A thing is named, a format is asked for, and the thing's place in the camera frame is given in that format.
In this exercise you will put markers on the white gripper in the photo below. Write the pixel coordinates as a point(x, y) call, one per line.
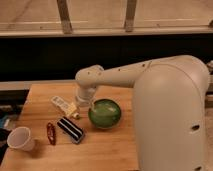
point(83, 97)

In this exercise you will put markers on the black striped eraser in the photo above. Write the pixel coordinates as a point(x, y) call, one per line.
point(76, 134)

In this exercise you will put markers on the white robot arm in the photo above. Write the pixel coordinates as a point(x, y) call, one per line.
point(168, 105)

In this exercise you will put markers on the small white plastic bottle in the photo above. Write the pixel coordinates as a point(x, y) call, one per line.
point(63, 106)

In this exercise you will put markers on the green round bowl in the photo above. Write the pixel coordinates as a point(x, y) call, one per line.
point(107, 115)

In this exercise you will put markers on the red hair clip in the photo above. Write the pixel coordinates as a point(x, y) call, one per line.
point(51, 134)

